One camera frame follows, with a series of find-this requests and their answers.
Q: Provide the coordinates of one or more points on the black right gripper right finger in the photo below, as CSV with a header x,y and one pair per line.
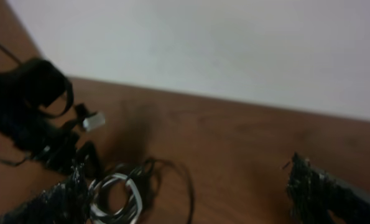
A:
x,y
317,196

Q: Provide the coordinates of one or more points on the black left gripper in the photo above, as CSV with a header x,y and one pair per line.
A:
x,y
35,83

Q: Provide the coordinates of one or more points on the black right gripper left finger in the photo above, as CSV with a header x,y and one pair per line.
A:
x,y
67,202

